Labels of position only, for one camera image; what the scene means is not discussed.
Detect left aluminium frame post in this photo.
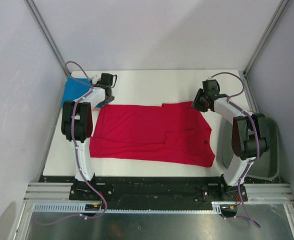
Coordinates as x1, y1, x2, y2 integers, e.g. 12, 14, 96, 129
24, 0, 69, 77

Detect aluminium frame post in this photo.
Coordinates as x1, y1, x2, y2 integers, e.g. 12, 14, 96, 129
242, 0, 293, 77
24, 0, 69, 77

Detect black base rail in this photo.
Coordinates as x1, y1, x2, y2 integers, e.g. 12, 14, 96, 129
69, 174, 249, 211

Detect aluminium profile crossbar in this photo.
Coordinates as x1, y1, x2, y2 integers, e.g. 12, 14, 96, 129
244, 183, 294, 204

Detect red t shirt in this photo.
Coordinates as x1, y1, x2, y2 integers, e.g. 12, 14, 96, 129
89, 101, 215, 168

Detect dark green plastic tray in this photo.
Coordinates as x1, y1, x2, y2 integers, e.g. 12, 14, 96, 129
216, 117, 279, 180

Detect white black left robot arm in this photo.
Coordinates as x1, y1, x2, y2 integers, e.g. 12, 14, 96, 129
61, 73, 118, 182

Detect folded blue t shirt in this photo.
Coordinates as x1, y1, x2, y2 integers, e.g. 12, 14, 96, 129
61, 77, 92, 108

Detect grey slotted cable duct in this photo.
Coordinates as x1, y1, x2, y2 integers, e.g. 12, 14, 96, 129
33, 202, 222, 215

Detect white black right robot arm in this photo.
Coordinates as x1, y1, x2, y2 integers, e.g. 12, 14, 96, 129
191, 79, 270, 201

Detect right aluminium frame post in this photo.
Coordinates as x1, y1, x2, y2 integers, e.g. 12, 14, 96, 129
242, 0, 293, 77

